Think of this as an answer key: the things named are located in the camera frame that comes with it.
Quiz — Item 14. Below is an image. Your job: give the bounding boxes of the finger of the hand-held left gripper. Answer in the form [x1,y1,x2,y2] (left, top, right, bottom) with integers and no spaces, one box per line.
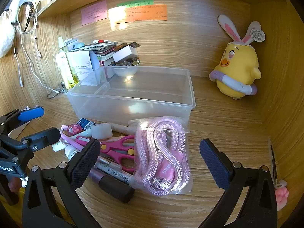
[0,107,45,135]
[14,127,62,169]

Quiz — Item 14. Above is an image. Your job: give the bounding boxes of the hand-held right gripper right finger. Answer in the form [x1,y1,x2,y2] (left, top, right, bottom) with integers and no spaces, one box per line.
[199,138,278,228]

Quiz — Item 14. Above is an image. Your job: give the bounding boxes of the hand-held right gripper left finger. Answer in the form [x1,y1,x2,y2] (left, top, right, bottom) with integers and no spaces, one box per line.
[22,138,102,228]

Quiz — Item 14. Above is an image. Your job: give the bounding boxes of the pink toothbrush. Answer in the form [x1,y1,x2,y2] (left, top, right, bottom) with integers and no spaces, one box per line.
[60,125,83,150]

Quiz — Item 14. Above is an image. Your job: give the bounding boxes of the pink ring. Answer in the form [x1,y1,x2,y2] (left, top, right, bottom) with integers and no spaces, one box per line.
[67,124,82,135]

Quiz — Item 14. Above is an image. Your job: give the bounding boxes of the white tape roll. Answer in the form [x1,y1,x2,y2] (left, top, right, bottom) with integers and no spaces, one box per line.
[91,123,112,140]

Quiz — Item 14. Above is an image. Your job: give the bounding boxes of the pink rope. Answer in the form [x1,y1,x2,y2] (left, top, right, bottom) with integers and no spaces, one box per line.
[128,116,193,196]

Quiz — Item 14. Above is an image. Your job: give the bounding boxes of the clear plastic storage box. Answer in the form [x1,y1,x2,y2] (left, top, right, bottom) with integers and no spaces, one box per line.
[66,66,196,127]

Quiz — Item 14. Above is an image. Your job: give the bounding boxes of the person's left hand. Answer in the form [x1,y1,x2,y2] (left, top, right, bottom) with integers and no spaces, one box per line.
[7,179,24,194]

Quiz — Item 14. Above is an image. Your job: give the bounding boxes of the small white bottle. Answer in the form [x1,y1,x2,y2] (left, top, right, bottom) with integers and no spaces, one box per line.
[65,146,82,161]

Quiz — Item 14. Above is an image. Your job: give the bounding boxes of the white tube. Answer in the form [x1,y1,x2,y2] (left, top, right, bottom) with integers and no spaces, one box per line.
[53,129,92,152]

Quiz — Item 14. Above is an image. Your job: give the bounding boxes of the pink scissors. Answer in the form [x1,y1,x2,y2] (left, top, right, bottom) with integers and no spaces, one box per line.
[78,135,137,174]

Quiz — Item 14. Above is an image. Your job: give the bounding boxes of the white printed pen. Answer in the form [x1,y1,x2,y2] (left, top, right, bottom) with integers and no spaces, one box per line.
[96,157,133,183]

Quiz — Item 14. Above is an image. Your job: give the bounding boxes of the black and purple marker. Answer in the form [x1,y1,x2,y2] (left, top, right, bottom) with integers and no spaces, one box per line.
[89,167,135,203]

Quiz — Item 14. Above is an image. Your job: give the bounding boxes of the blue barcode card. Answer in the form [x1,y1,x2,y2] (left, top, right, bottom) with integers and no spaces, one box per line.
[77,118,96,129]

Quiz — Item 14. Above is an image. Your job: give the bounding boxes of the beige paper roll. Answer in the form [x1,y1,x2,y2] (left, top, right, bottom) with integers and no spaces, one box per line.
[112,123,136,135]

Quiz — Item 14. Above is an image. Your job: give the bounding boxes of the yellow liquid bottle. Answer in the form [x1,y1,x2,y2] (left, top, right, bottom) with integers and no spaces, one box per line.
[56,36,79,89]

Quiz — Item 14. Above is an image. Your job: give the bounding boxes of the white printed carton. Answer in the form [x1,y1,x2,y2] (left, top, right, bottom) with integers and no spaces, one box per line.
[66,51,100,86]

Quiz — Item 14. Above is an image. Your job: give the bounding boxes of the pink rubber toy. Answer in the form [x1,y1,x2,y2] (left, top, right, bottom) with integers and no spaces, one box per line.
[274,180,289,212]

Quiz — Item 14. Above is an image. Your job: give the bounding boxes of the white fluffy cloth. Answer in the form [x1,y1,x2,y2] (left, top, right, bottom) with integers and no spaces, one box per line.
[0,0,22,59]

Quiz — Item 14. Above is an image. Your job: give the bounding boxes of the yellow chick plush toy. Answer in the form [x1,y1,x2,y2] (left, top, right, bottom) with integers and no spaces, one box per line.
[209,14,266,100]

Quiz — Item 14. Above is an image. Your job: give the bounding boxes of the stack of books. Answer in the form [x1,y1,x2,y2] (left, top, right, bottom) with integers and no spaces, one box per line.
[69,41,140,67]

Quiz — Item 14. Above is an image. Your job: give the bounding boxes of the white bowl of beads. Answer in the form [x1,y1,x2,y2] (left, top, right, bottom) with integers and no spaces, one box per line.
[111,58,141,78]

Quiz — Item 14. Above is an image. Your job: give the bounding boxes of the small white box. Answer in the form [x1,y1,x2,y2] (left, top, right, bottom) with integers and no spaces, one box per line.
[112,46,139,63]

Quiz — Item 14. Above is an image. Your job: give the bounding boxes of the pink sticky note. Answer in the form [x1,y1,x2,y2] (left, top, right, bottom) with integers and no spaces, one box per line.
[81,0,108,26]

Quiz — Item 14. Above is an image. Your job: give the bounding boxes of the wooden shelf board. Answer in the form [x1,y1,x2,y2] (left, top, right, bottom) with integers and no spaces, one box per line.
[37,0,290,19]

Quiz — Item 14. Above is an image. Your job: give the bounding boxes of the orange sticky note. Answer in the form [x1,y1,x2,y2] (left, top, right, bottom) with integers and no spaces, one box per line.
[108,4,168,25]

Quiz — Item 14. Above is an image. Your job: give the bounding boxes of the green sticky note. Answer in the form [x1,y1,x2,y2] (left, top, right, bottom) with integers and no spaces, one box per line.
[116,0,154,8]

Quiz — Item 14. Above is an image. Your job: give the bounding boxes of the black cable loop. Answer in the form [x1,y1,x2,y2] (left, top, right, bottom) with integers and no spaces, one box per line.
[47,83,68,99]

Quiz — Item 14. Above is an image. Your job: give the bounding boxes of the white cable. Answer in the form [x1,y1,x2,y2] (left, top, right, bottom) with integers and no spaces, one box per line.
[14,0,61,94]

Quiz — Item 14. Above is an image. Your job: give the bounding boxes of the black chain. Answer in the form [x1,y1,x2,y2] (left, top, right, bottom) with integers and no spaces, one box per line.
[20,1,36,32]

